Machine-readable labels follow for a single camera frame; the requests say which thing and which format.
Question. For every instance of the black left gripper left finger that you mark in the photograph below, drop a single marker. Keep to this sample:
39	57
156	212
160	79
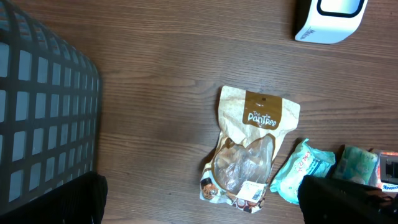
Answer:
81	200

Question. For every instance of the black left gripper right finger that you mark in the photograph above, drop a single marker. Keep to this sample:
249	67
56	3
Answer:
336	201

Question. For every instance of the teal wet wipes pack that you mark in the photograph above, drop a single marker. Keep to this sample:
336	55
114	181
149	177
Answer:
305	160

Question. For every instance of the teal tissue pack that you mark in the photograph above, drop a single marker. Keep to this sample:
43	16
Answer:
356	165

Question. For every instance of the orange tissue pack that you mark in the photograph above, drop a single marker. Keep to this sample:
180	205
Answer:
384	175

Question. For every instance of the beige dried mushroom bag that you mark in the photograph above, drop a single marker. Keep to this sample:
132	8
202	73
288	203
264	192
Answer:
252	129

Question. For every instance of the white barcode scanner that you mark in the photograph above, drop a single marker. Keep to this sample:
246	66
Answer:
327	21

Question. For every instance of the grey plastic mesh basket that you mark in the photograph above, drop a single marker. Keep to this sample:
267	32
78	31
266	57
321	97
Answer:
50	109

